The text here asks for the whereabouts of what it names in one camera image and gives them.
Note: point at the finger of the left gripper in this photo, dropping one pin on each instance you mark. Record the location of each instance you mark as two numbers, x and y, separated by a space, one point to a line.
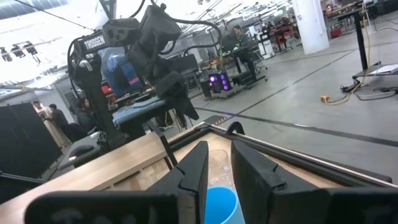
186 104
169 84

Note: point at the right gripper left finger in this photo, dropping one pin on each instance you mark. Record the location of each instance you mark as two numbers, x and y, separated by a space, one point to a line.
194 174

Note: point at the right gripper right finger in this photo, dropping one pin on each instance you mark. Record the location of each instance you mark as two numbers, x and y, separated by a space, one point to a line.
255 183

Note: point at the clear glass cup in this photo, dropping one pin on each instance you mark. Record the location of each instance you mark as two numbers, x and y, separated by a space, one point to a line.
219 168

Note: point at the blue plastic mug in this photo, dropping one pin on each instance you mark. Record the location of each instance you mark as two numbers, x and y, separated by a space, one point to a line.
220 207

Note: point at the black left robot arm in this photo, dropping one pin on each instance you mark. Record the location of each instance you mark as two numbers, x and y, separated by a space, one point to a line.
90 81

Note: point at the black floor grate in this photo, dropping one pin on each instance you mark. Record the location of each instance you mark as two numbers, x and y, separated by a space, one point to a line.
216 119

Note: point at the computer tower purple lights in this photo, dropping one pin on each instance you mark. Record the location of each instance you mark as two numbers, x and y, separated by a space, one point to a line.
219 81

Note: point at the blue desk mat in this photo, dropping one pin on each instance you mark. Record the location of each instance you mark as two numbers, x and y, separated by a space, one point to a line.
136 109

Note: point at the blue screen monitor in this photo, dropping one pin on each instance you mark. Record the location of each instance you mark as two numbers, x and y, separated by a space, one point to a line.
124 71

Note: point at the person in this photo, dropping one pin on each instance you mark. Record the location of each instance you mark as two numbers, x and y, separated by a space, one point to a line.
57 116
84 115
242 40
40 109

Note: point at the wooden tray board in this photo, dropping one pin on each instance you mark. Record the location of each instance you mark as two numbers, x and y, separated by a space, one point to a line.
93 174

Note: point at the grey side desk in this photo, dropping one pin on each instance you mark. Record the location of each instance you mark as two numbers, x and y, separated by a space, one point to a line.
84 140

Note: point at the black computer mouse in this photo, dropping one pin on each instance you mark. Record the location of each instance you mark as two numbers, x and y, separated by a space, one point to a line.
81 150

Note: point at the white pillar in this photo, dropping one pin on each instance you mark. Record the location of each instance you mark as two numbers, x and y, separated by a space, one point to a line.
311 25

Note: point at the black partition panel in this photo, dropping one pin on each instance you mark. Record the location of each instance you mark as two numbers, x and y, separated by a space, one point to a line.
25 140

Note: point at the black standing desk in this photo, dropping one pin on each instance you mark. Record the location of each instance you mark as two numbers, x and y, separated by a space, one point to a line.
359 37

